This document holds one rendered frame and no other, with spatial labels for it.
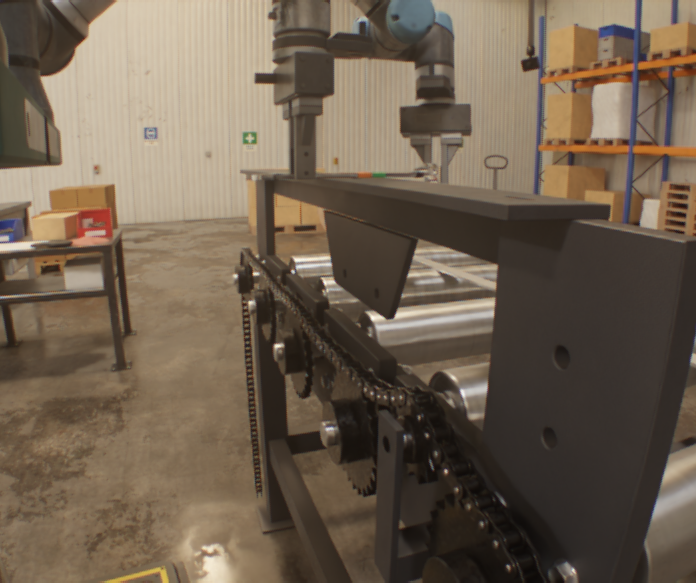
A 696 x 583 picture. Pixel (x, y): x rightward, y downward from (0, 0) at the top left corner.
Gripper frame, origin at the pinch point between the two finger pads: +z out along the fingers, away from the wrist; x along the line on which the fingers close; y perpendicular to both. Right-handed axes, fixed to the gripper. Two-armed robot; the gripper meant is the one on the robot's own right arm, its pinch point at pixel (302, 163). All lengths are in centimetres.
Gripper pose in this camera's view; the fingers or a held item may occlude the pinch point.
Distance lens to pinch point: 67.9
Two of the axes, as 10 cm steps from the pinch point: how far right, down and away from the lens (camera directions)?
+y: -9.4, 0.8, -3.2
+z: 0.0, 9.7, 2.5
